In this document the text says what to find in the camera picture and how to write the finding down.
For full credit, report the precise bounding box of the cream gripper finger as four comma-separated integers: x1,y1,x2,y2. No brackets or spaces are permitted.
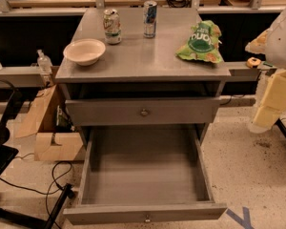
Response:
261,70,286,111
248,106,281,134

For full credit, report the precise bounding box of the redbull can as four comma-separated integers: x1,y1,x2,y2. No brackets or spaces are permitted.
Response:
143,0,157,38

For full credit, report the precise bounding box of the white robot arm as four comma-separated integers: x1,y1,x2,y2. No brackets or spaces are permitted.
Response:
245,8,286,134

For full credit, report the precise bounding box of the closed grey upper drawer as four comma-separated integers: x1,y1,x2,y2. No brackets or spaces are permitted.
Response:
66,97,219,126

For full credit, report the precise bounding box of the open grey lower drawer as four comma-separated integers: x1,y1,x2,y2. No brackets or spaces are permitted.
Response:
64,125,227,225

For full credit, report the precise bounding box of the grey drawer cabinet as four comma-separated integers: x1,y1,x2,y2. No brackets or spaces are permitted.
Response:
55,8,230,141

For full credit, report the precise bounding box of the green white soda can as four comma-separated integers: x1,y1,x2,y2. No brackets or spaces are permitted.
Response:
103,9,121,45

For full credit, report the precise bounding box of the green small object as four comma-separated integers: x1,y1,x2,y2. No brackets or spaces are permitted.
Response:
263,61,273,67

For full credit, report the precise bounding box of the green chip bag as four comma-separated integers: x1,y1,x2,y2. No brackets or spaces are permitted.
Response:
175,20,222,63

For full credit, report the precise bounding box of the blue floor tape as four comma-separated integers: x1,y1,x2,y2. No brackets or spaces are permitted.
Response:
226,207,255,229

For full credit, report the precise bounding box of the white bowl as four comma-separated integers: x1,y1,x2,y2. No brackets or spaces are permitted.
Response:
63,38,106,66

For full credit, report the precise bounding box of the cardboard box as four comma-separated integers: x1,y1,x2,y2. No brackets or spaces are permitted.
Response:
15,85,85,161

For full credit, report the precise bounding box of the clear plastic bottle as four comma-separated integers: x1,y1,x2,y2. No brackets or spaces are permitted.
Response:
37,50,52,73

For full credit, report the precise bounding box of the black floor cable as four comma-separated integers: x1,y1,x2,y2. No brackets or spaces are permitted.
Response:
0,160,73,229

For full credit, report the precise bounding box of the black chair frame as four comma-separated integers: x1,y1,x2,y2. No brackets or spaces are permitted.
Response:
0,80,74,229

